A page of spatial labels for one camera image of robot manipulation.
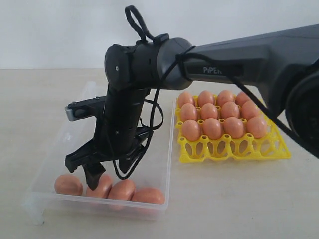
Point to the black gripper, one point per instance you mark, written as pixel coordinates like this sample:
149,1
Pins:
120,143

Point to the brown egg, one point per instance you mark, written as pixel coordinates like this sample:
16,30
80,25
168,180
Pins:
123,190
234,127
249,110
256,126
191,130
212,128
149,195
229,109
104,186
208,110
188,112
68,185

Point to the brown egg packed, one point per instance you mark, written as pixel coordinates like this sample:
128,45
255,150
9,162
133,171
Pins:
205,97
184,98
225,96
242,98

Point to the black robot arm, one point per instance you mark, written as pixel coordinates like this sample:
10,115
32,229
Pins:
279,71

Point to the yellow plastic egg tray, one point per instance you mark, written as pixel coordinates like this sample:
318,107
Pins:
270,147

